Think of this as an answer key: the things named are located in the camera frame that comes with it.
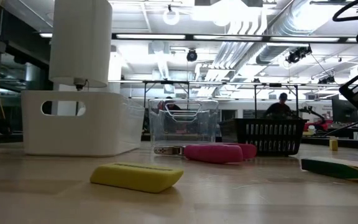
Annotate pink-handled pliers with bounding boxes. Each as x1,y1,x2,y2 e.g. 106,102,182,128
153,142,258,165

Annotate black computer monitor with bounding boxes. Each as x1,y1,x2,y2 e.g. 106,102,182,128
332,98,358,124

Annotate red background object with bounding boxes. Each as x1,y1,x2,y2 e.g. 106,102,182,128
303,119,334,132

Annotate person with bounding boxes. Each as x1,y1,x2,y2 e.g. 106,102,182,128
264,92,293,119
157,96,181,112

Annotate black slotted plastic basket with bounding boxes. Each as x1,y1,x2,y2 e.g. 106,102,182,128
218,118,309,157

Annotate long ceiling light bar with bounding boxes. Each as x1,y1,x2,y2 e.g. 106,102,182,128
112,32,358,44

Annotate clear plastic bin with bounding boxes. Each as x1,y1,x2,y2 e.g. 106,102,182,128
148,98,219,147

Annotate white cylinder shade table lamp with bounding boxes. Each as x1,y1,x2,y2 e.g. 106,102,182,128
48,0,113,91

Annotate white plastic bin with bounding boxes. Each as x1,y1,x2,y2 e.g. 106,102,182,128
21,90,145,157

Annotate black hanging cord reel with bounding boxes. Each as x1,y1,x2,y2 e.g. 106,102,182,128
285,45,313,65
186,49,198,63

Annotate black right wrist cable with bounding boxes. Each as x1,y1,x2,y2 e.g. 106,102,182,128
333,0,358,22

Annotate silver ceiling duct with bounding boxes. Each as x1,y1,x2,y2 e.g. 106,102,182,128
255,0,334,65

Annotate black background workstation frame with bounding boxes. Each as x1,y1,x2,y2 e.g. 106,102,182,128
143,80,300,119

